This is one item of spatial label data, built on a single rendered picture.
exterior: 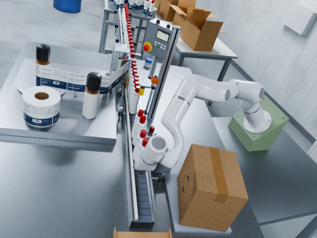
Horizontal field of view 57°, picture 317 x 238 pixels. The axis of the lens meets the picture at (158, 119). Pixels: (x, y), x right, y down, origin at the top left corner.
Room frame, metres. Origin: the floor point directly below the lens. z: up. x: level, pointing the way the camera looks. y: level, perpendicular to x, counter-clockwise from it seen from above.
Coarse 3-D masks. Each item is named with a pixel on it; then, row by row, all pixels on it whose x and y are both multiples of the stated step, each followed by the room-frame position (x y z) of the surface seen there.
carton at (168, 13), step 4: (160, 0) 4.27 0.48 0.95; (164, 0) 4.18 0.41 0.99; (168, 0) 4.04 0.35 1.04; (172, 0) 4.41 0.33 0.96; (176, 0) 4.02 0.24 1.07; (160, 4) 4.25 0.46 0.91; (164, 4) 4.15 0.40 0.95; (168, 4) 4.06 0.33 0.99; (172, 4) 4.04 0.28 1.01; (176, 4) 4.07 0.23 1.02; (160, 8) 4.22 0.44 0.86; (164, 8) 4.13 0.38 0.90; (168, 8) 4.03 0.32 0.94; (172, 8) 4.04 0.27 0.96; (160, 12) 4.20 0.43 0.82; (164, 12) 4.11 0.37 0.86; (168, 12) 4.02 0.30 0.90; (172, 12) 4.05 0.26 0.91; (164, 16) 4.08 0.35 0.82; (168, 16) 4.03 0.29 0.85; (172, 16) 4.06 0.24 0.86; (168, 20) 4.04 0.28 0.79; (172, 20) 4.07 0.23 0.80
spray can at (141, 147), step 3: (144, 138) 1.14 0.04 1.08; (147, 138) 1.15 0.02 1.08; (144, 141) 1.12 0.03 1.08; (147, 141) 1.13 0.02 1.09; (141, 144) 1.13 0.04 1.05; (144, 144) 1.12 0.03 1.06; (141, 147) 1.12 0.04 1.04; (144, 147) 1.12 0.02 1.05; (138, 150) 1.13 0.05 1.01; (141, 150) 1.11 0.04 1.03; (138, 153) 1.12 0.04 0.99; (141, 153) 1.11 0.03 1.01
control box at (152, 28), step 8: (152, 24) 1.70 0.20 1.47; (160, 24) 1.72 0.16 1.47; (152, 32) 1.69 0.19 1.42; (168, 32) 1.67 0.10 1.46; (144, 40) 1.71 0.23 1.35; (152, 40) 1.69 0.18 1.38; (160, 40) 1.68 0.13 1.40; (168, 40) 1.66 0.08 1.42; (152, 48) 1.69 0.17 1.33; (160, 56) 1.67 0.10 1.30
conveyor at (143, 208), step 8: (136, 112) 1.62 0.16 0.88; (128, 144) 1.29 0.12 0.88; (136, 176) 1.07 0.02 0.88; (144, 176) 1.09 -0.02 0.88; (136, 184) 1.02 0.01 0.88; (144, 184) 1.03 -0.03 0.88; (136, 192) 0.97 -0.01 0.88; (144, 192) 0.98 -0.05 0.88; (144, 200) 0.94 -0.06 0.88; (144, 208) 0.89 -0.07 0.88; (144, 216) 0.85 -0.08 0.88
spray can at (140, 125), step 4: (144, 116) 1.32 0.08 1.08; (140, 120) 1.30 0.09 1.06; (144, 120) 1.31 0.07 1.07; (136, 124) 1.31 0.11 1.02; (140, 124) 1.29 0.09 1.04; (144, 124) 1.31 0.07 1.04; (136, 128) 1.30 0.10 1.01; (140, 128) 1.29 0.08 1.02; (144, 128) 1.31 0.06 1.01; (136, 132) 1.29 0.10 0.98; (136, 136) 1.29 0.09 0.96; (132, 140) 1.31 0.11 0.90; (132, 144) 1.30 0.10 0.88
